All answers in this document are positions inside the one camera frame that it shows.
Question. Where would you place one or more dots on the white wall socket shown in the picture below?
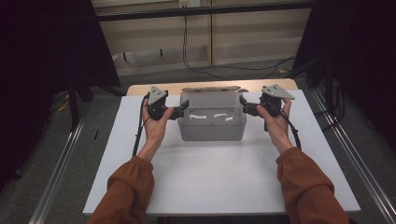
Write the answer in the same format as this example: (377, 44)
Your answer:
(190, 3)

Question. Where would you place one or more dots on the person's left hand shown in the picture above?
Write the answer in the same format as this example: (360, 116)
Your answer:
(155, 130)

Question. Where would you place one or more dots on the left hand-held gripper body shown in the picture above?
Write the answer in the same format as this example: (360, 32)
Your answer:
(157, 99)

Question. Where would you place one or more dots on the white board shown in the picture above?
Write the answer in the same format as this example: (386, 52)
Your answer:
(218, 180)

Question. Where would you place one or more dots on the person's right hand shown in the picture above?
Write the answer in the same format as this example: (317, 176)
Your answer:
(278, 127)

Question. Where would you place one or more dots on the black metal stand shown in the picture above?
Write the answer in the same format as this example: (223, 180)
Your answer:
(74, 102)

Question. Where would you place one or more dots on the small black stick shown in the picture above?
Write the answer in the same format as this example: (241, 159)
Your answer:
(96, 134)

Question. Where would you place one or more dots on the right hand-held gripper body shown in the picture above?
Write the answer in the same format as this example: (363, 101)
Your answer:
(274, 93)

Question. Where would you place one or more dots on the black horizontal bar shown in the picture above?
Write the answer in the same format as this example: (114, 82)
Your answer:
(202, 12)

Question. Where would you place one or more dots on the dark curtain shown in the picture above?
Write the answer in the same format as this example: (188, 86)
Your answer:
(40, 62)
(367, 46)

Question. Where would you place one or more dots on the metal floor rail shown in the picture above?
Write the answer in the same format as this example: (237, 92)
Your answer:
(351, 146)
(57, 174)

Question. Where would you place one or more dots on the grey metal box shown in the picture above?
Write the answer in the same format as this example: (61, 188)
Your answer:
(211, 130)

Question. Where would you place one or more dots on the light wooden table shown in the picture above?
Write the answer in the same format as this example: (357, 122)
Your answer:
(137, 89)

